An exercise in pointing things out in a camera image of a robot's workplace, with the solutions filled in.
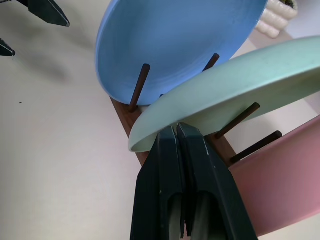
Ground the blue plate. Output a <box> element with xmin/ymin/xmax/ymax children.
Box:
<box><xmin>95</xmin><ymin>0</ymin><xmax>269</xmax><ymax>107</ymax></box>

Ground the green plate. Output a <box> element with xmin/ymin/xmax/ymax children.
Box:
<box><xmin>128</xmin><ymin>35</ymin><xmax>320</xmax><ymax>154</ymax></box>

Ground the wooden dish rack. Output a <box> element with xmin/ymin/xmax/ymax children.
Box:
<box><xmin>109</xmin><ymin>53</ymin><xmax>283</xmax><ymax>168</ymax></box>

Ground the pink plate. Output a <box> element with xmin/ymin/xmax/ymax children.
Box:
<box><xmin>228</xmin><ymin>116</ymin><xmax>320</xmax><ymax>237</ymax></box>

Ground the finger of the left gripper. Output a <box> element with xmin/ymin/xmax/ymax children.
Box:
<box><xmin>19</xmin><ymin>0</ymin><xmax>71</xmax><ymax>28</ymax></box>
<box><xmin>0</xmin><ymin>37</ymin><xmax>17</xmax><ymax>57</ymax></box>

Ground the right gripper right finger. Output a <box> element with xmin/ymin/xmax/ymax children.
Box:
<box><xmin>176</xmin><ymin>122</ymin><xmax>259</xmax><ymax>240</ymax></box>

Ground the white bubble plant pot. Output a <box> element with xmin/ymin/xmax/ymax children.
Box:
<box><xmin>253</xmin><ymin>0</ymin><xmax>300</xmax><ymax>40</ymax></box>

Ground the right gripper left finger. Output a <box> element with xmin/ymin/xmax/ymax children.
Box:
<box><xmin>129</xmin><ymin>125</ymin><xmax>187</xmax><ymax>240</ymax></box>

